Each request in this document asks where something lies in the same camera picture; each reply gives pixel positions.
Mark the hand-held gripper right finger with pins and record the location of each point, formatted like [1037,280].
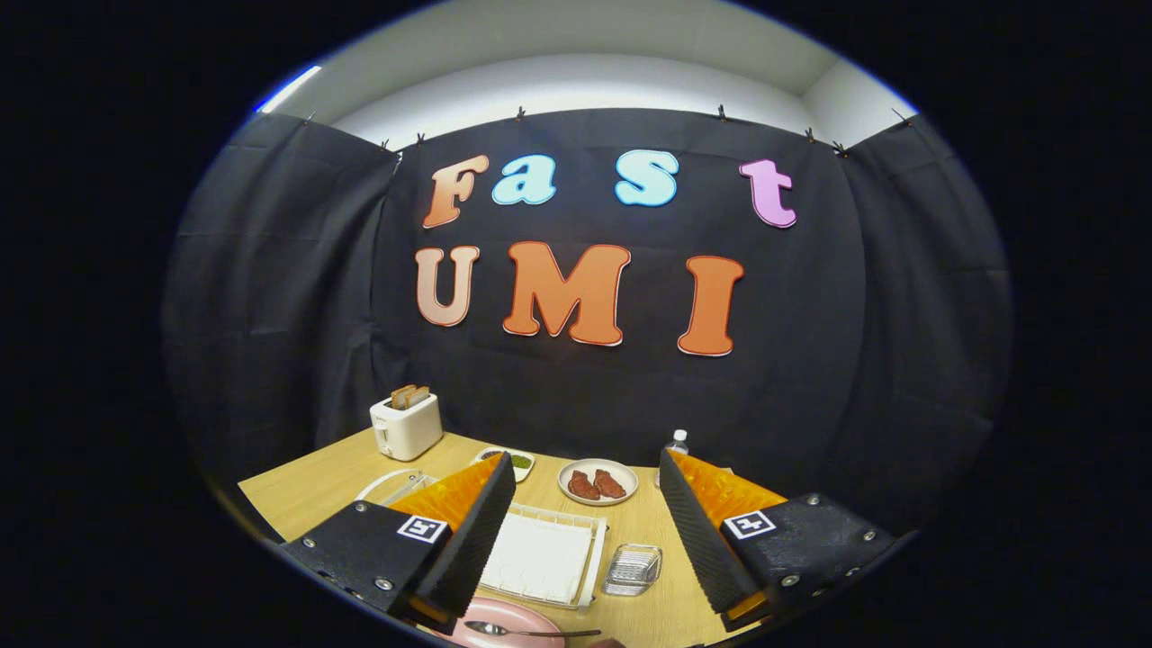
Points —
[801,540]

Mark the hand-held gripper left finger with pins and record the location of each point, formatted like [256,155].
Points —
[373,553]

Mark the pink plate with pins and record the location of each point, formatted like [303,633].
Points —
[513,614]

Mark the white divided bean dish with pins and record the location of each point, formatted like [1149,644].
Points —
[522,462]

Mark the white plate with steaks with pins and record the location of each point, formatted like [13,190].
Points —
[632,481]

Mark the white toaster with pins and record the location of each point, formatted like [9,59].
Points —
[409,430]

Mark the clear water bottle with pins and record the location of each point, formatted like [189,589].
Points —
[678,444]

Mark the toast slices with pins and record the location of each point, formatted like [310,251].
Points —
[409,396]

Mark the brown steak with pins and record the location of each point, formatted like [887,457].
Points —
[583,487]
[610,483]

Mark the black backdrop cloth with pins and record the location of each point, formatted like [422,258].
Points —
[855,315]

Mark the ceiling light panel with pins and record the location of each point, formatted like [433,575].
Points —
[290,88]

